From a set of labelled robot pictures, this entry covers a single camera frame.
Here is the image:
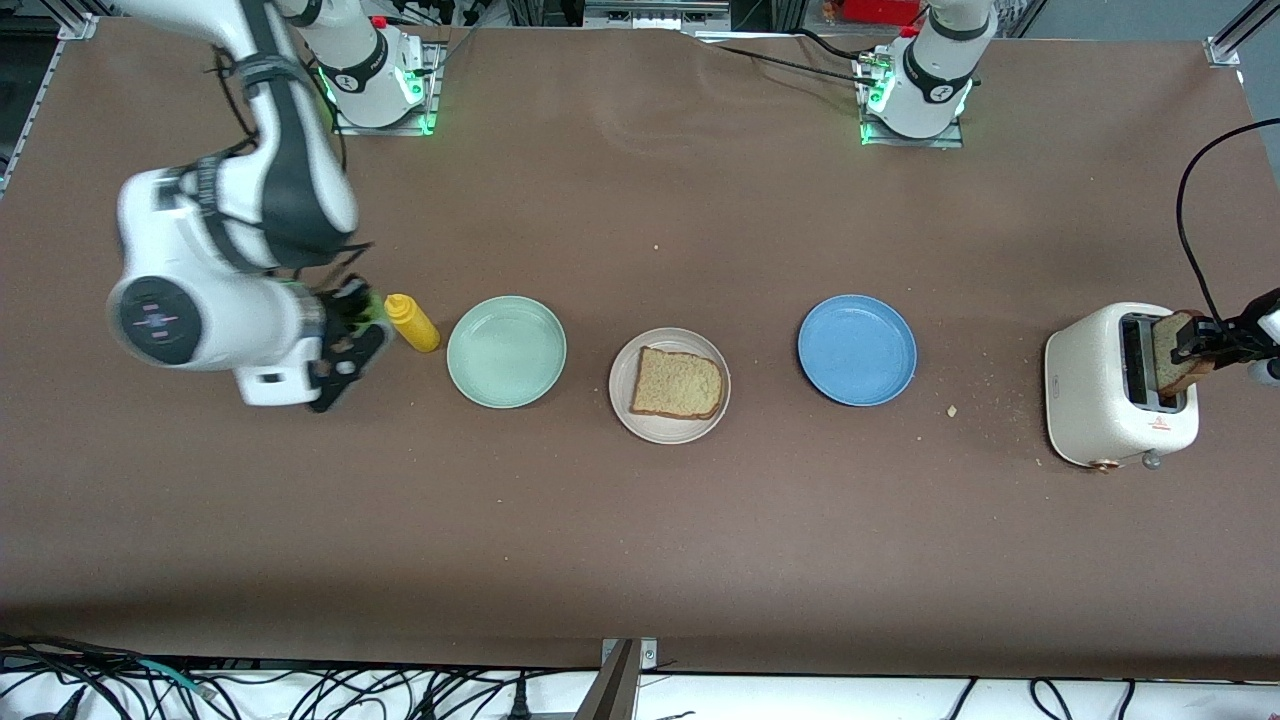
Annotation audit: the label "brown bread slice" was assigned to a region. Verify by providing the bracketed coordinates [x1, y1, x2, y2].
[630, 346, 726, 421]
[1150, 309, 1216, 397]

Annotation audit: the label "mint green plate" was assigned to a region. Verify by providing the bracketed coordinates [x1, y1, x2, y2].
[446, 295, 568, 410]

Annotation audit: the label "beige plate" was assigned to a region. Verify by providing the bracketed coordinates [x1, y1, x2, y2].
[608, 327, 732, 445]

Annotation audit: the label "blue plate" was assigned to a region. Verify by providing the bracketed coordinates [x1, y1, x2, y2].
[797, 294, 918, 407]

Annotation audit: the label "yellow squeeze bottle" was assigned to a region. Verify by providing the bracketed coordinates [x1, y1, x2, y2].
[384, 293, 442, 354]

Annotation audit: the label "white two-slot toaster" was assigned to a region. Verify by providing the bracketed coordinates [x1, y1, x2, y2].
[1044, 302, 1201, 473]

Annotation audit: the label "grey metal fixture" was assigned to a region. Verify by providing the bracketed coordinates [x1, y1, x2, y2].
[583, 0, 733, 31]

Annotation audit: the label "red box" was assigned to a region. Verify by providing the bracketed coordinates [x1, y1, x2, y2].
[838, 0, 933, 26]

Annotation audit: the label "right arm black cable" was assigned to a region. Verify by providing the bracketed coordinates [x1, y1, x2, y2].
[205, 50, 373, 296]

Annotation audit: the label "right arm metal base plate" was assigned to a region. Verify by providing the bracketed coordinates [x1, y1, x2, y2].
[330, 40, 446, 137]

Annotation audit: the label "aluminium frame rail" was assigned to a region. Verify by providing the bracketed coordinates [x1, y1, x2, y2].
[1205, 0, 1280, 69]
[0, 0, 106, 196]

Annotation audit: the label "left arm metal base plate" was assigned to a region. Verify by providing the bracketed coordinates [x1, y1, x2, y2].
[856, 52, 967, 150]

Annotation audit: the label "tangled black floor cables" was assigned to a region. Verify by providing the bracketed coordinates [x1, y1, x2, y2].
[0, 630, 601, 720]

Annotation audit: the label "teal floor cable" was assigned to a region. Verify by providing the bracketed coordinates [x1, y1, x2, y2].
[125, 655, 219, 699]

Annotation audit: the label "aluminium table bracket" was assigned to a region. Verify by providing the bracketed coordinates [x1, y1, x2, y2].
[575, 637, 659, 720]

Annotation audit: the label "black cable on table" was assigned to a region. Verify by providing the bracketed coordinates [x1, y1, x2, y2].
[685, 28, 886, 89]

